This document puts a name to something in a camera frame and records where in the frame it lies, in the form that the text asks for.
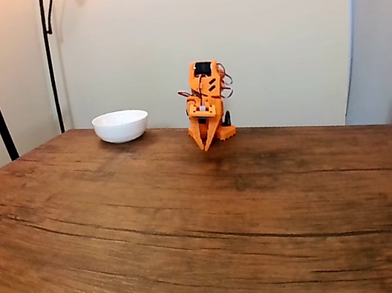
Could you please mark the white bowl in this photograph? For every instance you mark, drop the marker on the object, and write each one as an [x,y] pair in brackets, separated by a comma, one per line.
[121,129]

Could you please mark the black floor lamp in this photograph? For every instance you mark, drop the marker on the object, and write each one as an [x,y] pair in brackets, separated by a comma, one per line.
[54,83]

